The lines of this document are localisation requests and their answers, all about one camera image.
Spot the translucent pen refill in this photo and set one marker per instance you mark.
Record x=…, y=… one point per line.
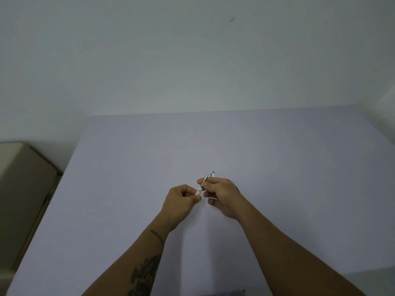
x=237, y=188

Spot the person's left hand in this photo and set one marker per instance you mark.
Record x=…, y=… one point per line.
x=179, y=206

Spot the beige cabinet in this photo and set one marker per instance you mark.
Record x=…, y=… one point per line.
x=21, y=206

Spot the person's right forearm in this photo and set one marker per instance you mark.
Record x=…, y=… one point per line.
x=287, y=258

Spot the silver pen grip section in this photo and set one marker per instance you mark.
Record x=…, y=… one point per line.
x=204, y=180

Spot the person's right hand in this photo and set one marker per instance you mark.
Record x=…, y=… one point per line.
x=225, y=197

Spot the person's left forearm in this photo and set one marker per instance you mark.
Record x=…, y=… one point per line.
x=132, y=265

